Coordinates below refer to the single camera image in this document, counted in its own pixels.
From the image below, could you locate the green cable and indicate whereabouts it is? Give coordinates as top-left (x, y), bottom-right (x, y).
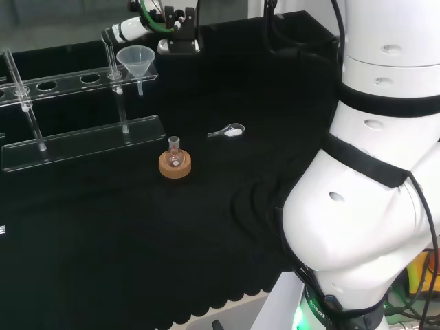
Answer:
top-left (138, 0), bottom-right (175, 34)

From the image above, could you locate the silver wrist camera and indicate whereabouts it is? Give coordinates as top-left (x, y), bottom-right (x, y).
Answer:
top-left (157, 5), bottom-right (201, 55)

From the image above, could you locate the pale board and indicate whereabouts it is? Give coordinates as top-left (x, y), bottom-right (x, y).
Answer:
top-left (249, 271), bottom-right (307, 330)

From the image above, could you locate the small round-bottom glass flask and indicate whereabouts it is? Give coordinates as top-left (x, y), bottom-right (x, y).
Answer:
top-left (164, 135), bottom-right (184, 168)

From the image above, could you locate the translucent plastic funnel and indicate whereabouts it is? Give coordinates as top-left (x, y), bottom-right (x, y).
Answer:
top-left (115, 46), bottom-right (155, 97)

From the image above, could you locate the black table cloth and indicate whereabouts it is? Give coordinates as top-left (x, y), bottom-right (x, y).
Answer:
top-left (0, 10), bottom-right (340, 327)

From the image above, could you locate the clear acrylic funnel stand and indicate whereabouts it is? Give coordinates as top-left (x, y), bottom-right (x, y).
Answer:
top-left (0, 47), bottom-right (166, 173)

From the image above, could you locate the yellow stop button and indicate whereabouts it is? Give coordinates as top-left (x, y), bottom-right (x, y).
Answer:
top-left (407, 250), bottom-right (440, 307)

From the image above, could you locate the cork ring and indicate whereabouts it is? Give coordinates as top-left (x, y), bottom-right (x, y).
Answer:
top-left (158, 150), bottom-right (192, 180)

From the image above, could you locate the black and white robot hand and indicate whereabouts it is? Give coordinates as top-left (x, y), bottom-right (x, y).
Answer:
top-left (101, 16), bottom-right (153, 47)

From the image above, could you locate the black cable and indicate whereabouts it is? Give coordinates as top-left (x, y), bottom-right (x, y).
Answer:
top-left (330, 0), bottom-right (346, 74)
top-left (407, 170), bottom-right (440, 312)

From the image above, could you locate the clear glass weighing funnel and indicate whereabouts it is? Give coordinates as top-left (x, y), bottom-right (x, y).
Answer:
top-left (207, 123), bottom-right (246, 140)

